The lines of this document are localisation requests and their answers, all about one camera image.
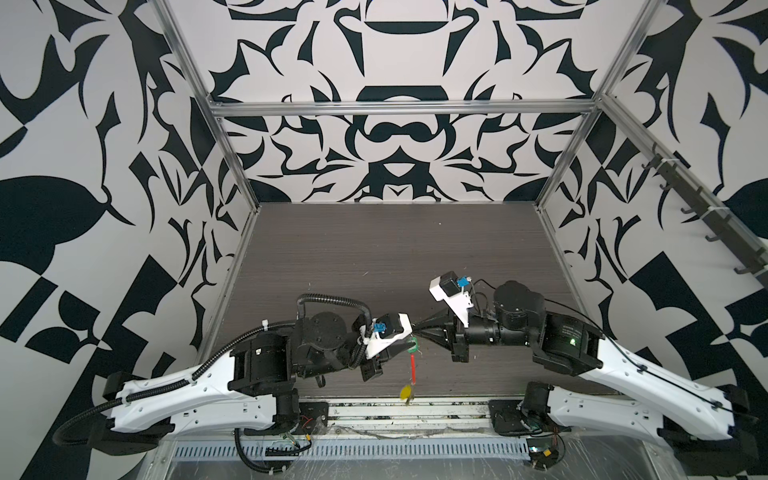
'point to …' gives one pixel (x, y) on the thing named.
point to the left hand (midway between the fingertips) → (411, 329)
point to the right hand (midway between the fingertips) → (417, 332)
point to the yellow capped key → (406, 393)
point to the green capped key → (414, 349)
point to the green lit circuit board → (543, 452)
